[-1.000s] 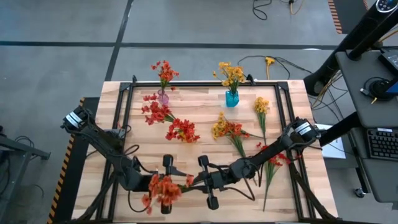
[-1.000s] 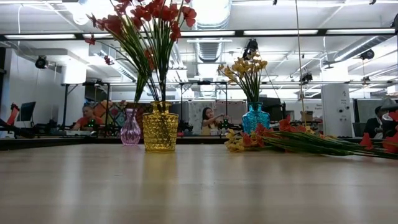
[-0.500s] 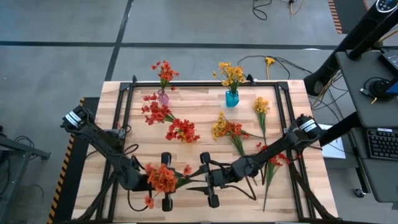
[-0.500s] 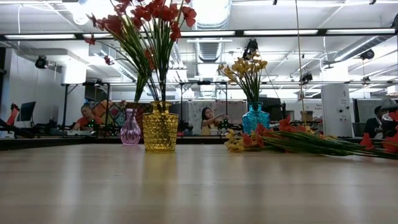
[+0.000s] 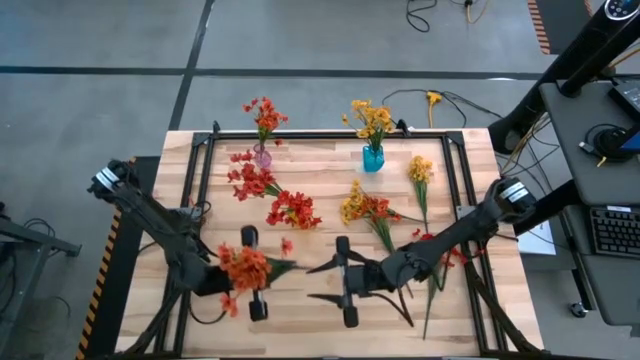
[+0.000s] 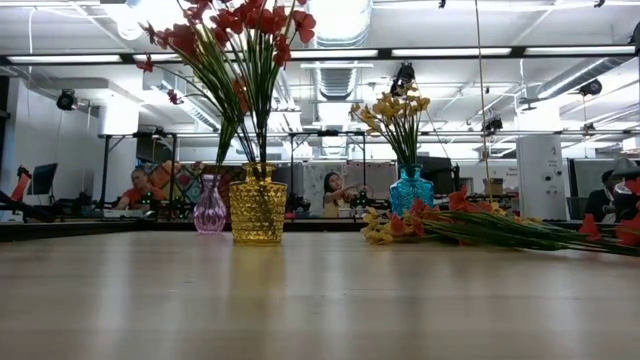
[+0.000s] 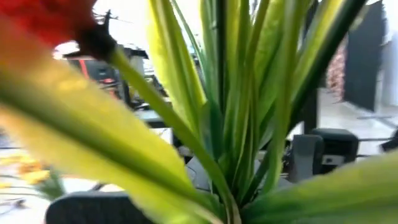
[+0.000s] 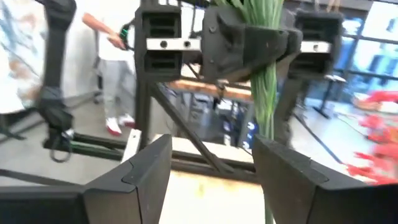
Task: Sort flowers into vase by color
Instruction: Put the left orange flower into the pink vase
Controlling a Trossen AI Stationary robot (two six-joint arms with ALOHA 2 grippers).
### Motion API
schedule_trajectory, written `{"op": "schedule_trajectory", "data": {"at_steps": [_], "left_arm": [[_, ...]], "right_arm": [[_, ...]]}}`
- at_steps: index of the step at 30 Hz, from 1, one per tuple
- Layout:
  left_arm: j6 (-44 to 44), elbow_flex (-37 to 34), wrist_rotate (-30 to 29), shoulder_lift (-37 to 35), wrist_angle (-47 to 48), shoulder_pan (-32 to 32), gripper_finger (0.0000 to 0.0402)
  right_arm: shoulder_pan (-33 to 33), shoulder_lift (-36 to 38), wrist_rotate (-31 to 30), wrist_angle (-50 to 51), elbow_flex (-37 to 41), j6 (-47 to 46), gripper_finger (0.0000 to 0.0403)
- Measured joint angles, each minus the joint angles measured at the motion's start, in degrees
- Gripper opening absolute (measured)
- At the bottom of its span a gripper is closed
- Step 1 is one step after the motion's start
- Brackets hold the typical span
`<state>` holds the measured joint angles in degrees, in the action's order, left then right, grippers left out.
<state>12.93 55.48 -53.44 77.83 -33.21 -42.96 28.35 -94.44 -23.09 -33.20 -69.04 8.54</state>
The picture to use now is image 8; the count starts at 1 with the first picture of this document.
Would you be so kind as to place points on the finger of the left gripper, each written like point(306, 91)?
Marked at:
point(293, 42)
point(230, 53)

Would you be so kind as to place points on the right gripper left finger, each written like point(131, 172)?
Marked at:
point(124, 196)

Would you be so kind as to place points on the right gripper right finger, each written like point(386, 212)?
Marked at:
point(311, 196)

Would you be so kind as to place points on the orange artificial flower stem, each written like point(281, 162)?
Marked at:
point(264, 93)

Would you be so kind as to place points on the red artificial flower stem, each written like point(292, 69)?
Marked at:
point(382, 137)
point(382, 97)

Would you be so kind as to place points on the wooden background table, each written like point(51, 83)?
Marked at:
point(199, 88)

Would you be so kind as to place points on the person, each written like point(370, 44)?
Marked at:
point(112, 87)

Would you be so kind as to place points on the black stool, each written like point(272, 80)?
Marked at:
point(326, 93)

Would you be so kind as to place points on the black upright stand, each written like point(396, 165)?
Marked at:
point(57, 102)

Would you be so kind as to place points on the colourful patterned panel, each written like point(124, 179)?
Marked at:
point(18, 62)

